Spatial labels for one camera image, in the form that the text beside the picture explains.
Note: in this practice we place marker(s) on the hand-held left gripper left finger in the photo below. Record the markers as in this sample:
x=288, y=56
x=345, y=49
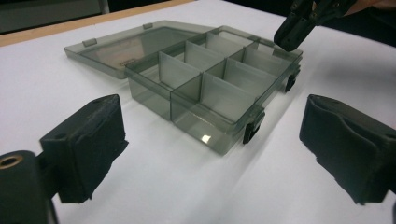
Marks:
x=90, y=149

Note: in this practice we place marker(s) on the grey cabinet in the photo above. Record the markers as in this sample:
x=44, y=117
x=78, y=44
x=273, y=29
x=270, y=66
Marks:
x=49, y=14

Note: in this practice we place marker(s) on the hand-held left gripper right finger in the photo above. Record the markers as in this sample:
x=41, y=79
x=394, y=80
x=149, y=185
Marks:
x=351, y=149

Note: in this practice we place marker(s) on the grey transparent compartment box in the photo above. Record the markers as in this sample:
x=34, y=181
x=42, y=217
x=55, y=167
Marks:
x=199, y=84

